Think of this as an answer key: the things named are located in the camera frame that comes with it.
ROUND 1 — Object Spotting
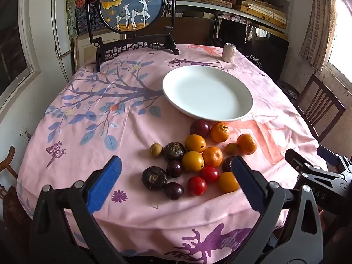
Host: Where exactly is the stack of patterned boxes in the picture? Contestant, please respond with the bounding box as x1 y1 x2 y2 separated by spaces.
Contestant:
72 0 103 37

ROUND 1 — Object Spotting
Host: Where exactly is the dark round object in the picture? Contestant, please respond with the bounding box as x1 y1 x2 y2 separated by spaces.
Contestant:
276 80 300 100

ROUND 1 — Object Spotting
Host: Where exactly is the white framed wall window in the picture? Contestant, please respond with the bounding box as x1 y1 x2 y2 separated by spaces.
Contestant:
0 0 42 103

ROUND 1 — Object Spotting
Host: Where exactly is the white framed board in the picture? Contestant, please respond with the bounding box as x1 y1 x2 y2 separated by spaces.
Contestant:
72 30 125 73

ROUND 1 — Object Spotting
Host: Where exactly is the bright window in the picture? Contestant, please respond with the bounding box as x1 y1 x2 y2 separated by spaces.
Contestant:
328 0 352 75

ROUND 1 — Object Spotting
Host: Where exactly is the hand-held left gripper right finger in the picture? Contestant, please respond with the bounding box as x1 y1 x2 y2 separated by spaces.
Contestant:
220 155 324 264

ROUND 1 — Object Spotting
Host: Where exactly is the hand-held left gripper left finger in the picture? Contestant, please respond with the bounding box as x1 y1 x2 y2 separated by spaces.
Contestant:
29 155 124 264

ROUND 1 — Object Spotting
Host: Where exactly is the round deer table screen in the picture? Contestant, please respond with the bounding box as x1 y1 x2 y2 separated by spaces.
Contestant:
85 0 180 72

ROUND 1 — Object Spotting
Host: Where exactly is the pink printed tablecloth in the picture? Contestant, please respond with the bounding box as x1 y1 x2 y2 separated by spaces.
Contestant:
16 44 329 259

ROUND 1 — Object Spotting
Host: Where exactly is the pale drink can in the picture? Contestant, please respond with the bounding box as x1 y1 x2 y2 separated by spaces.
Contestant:
222 43 237 63

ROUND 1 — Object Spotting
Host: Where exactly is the small dark purple plum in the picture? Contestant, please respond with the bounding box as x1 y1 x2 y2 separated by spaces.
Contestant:
222 156 235 172

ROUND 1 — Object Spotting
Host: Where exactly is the black low cabinet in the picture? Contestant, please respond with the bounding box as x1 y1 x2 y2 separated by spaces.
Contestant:
213 16 289 81

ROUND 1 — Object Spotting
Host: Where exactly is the curved brown wooden chair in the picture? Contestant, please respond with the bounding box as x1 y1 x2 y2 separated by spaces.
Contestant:
0 146 31 226

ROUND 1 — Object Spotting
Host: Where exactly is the dark brown water chestnut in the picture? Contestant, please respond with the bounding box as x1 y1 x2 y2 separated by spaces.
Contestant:
163 141 187 162
142 166 168 191

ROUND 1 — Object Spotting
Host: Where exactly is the orange mandarin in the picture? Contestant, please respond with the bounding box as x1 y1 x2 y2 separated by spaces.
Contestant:
210 122 231 143
236 134 257 155
202 146 223 168

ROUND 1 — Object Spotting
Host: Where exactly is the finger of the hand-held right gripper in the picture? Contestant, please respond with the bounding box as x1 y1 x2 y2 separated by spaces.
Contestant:
285 148 320 175
317 146 345 169

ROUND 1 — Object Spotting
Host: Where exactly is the brick pattern curtain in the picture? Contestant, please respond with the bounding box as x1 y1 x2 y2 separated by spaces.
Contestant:
299 0 337 73

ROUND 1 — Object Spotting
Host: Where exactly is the red cherry tomato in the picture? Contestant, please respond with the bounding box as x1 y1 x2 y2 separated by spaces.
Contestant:
187 176 207 196
199 166 220 183

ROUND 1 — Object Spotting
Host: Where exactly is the yellow round fruit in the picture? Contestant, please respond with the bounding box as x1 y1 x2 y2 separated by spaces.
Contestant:
181 151 205 172
218 172 240 194
184 134 207 153

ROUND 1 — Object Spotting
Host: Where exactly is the white round plate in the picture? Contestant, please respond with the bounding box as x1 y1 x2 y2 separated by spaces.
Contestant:
162 65 253 122

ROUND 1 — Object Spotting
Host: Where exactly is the white door panel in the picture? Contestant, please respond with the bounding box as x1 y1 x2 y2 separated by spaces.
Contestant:
51 0 74 83

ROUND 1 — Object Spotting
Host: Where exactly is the brown wooden slat chair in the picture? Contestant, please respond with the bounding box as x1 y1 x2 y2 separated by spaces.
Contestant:
294 74 346 143

